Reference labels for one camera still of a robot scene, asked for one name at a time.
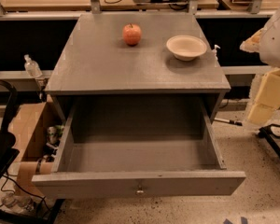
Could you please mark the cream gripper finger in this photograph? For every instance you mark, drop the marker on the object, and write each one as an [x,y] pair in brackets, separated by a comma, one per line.
[253,43]

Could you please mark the grey top drawer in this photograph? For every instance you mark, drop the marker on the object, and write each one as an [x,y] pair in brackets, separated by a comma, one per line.
[113,144]

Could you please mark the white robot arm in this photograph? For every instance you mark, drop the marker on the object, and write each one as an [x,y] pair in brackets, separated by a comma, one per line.
[266,41]

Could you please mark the metal drawer knob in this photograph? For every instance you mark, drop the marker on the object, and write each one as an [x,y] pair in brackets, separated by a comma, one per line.
[139,190]

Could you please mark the white pump bottle right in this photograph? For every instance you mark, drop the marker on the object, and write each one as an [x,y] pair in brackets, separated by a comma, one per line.
[215,50]

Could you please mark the white bowl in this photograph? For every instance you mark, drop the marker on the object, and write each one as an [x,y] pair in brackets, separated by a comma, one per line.
[186,47]

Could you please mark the metal grabber stick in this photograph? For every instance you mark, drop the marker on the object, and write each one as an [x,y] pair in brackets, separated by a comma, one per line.
[229,121]

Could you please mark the red apple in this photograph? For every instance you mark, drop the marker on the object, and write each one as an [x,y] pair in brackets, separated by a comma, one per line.
[131,34]

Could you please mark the grey wooden cabinet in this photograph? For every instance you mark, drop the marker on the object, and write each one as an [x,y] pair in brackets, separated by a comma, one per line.
[96,60]

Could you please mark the clear sanitizer bottle left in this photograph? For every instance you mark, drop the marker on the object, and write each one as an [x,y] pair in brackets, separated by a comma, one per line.
[32,67]

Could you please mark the cardboard box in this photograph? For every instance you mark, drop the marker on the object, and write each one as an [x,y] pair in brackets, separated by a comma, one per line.
[30,128]

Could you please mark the black chair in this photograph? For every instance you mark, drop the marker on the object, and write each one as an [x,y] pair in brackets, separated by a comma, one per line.
[7,139]

